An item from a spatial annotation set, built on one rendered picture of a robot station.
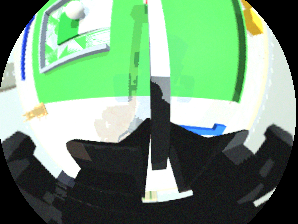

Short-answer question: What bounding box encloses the white golf ball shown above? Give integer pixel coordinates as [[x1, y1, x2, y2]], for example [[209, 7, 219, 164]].
[[65, 0, 85, 20]]

